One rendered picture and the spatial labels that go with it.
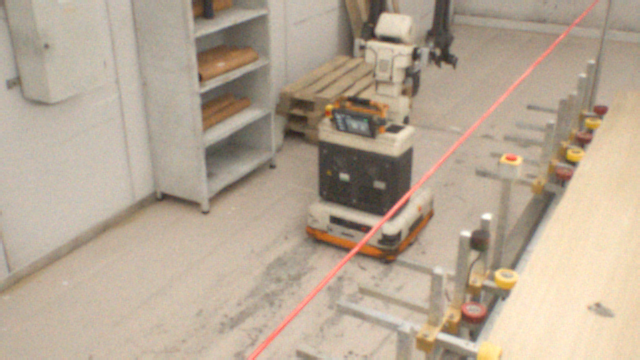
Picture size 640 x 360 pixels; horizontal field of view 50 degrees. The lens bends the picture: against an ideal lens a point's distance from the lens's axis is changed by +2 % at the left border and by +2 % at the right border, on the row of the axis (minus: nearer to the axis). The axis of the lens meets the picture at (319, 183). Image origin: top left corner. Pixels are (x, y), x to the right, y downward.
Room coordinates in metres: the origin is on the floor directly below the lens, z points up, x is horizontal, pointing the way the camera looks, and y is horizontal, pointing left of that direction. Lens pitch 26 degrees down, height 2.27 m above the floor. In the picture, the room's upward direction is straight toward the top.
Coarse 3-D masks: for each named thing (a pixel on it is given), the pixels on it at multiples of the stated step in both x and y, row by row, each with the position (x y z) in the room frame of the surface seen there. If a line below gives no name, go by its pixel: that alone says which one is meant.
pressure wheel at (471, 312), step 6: (462, 306) 1.83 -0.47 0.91; (468, 306) 1.84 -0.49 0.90; (474, 306) 1.83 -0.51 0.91; (480, 306) 1.84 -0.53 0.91; (462, 312) 1.81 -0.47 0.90; (468, 312) 1.80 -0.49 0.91; (474, 312) 1.81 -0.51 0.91; (480, 312) 1.80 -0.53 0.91; (462, 318) 1.81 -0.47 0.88; (468, 318) 1.79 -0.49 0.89; (474, 318) 1.78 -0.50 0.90; (480, 318) 1.79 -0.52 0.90
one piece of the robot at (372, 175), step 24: (336, 144) 3.73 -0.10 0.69; (360, 144) 3.63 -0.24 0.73; (384, 144) 3.55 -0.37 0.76; (408, 144) 3.63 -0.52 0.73; (336, 168) 3.71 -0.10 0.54; (360, 168) 3.62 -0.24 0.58; (384, 168) 3.54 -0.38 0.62; (408, 168) 3.65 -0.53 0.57; (336, 192) 3.71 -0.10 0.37; (360, 192) 3.62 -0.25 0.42; (384, 192) 3.54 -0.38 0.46
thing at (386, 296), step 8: (360, 288) 2.01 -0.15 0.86; (368, 288) 2.00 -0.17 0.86; (376, 288) 2.00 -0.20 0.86; (376, 296) 1.98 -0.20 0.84; (384, 296) 1.96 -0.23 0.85; (392, 296) 1.95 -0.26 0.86; (400, 296) 1.95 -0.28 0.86; (400, 304) 1.93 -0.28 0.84; (408, 304) 1.92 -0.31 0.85; (416, 304) 1.91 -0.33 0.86; (424, 304) 1.91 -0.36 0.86; (424, 312) 1.89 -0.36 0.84; (464, 328) 1.82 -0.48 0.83; (472, 328) 1.80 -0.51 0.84
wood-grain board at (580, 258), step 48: (624, 96) 3.97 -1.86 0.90; (624, 144) 3.22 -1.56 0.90; (576, 192) 2.68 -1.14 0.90; (624, 192) 2.68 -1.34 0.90; (576, 240) 2.27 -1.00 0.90; (624, 240) 2.27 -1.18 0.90; (528, 288) 1.95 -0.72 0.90; (576, 288) 1.95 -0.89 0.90; (624, 288) 1.95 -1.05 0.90; (528, 336) 1.69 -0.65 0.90; (576, 336) 1.69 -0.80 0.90; (624, 336) 1.70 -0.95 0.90
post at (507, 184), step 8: (504, 184) 2.32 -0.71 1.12; (512, 184) 2.32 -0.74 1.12; (504, 192) 2.32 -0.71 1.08; (504, 200) 2.32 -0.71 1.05; (504, 208) 2.32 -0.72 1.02; (504, 216) 2.31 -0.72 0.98; (504, 224) 2.31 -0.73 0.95; (496, 232) 2.33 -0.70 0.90; (504, 232) 2.31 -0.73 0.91; (496, 240) 2.32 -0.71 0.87; (504, 240) 2.32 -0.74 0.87; (496, 248) 2.32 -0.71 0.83; (496, 256) 2.32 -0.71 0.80; (496, 264) 2.32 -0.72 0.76
